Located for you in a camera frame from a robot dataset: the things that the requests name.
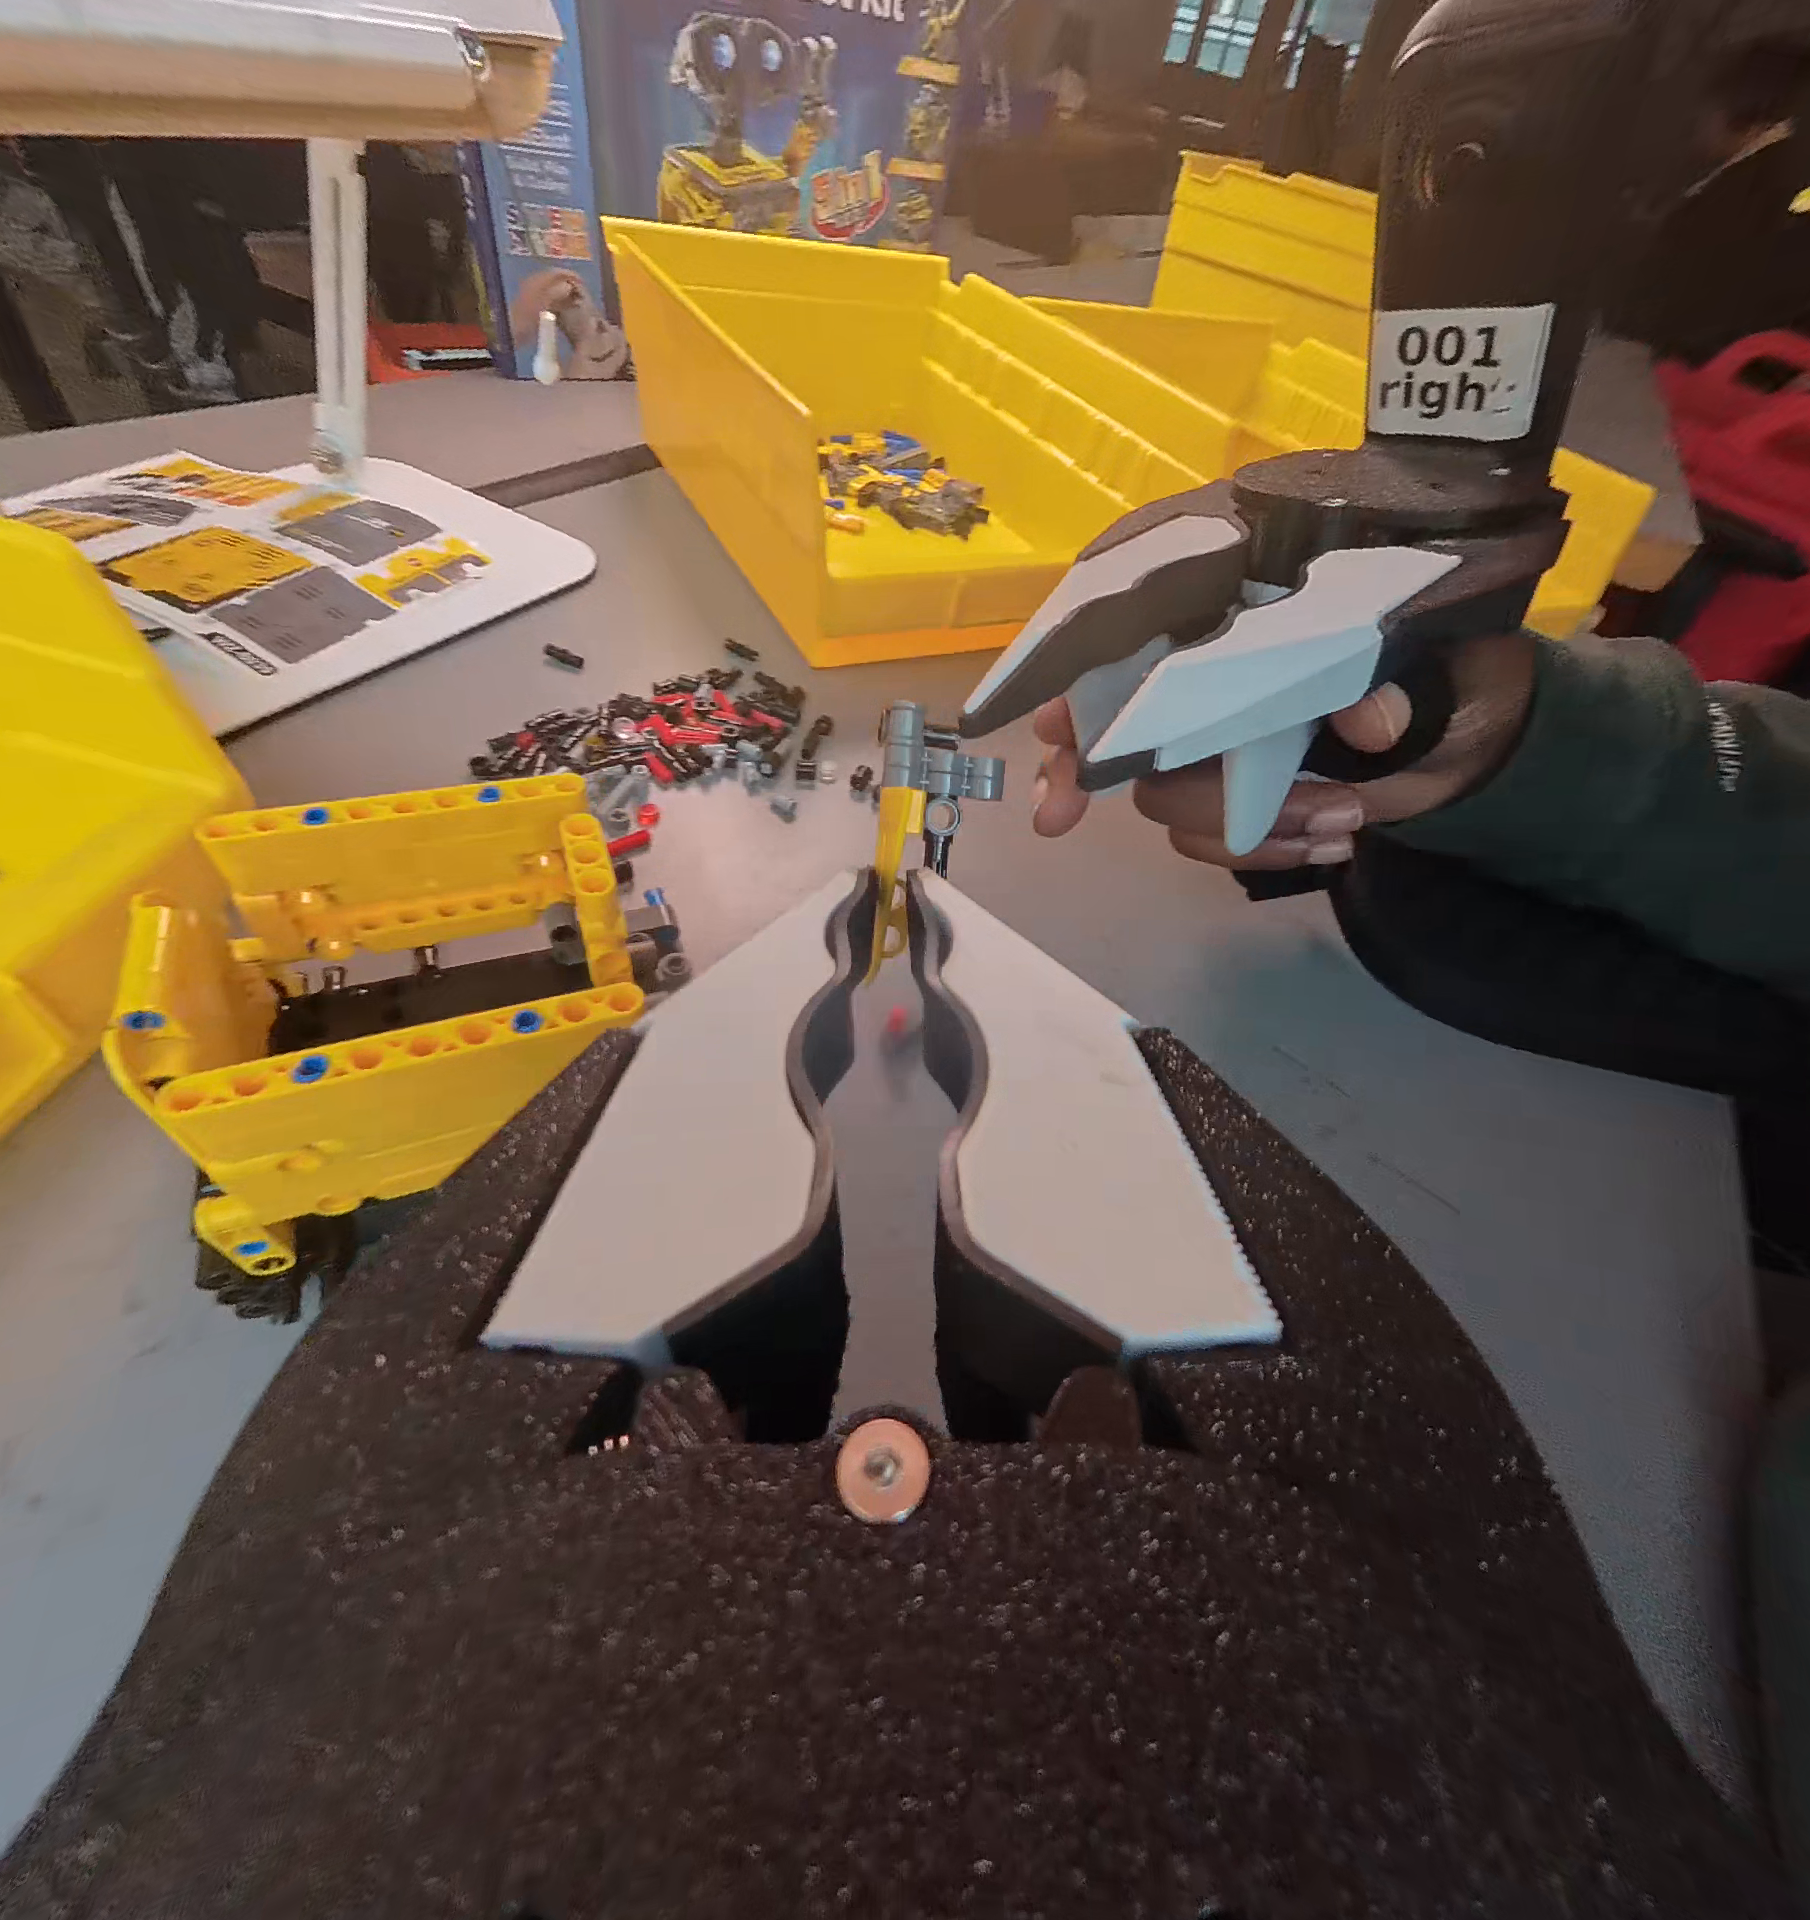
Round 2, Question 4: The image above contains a yellow black lego model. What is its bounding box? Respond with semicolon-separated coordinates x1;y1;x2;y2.
103;776;692;1322

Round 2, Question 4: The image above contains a small yellow lego subassembly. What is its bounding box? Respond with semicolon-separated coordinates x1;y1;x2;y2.
861;702;1008;962

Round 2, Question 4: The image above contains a printed instruction sheet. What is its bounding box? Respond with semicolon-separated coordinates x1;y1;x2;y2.
7;456;491;676

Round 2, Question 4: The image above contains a yellow bin with small parts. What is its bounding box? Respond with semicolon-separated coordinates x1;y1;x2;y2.
600;217;1326;667

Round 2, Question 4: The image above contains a white book stand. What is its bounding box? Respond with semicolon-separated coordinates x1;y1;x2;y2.
0;137;600;737

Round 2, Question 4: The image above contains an empty yellow storage bin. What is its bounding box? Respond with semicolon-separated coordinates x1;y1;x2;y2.
1144;151;1659;639

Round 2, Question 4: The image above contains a blue robot kit box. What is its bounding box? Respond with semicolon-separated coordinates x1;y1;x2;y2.
472;0;967;383

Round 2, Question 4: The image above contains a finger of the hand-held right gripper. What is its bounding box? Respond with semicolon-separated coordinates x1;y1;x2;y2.
959;496;1251;737
1079;545;1463;855

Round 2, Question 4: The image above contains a heap of lego parts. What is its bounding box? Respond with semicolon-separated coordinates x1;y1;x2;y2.
816;429;997;542

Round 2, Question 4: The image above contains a pile of small lego pins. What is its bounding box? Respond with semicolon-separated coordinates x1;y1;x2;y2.
472;639;883;855

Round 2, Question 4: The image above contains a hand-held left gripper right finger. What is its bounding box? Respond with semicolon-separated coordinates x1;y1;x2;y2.
921;871;1289;1427

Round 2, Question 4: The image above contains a large yellow storage bin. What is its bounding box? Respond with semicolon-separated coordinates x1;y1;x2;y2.
0;503;256;1186

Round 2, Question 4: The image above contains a person's right hand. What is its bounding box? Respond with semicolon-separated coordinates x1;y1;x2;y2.
1031;631;1535;876

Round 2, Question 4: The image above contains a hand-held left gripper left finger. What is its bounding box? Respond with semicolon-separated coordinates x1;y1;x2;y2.
479;871;877;1438

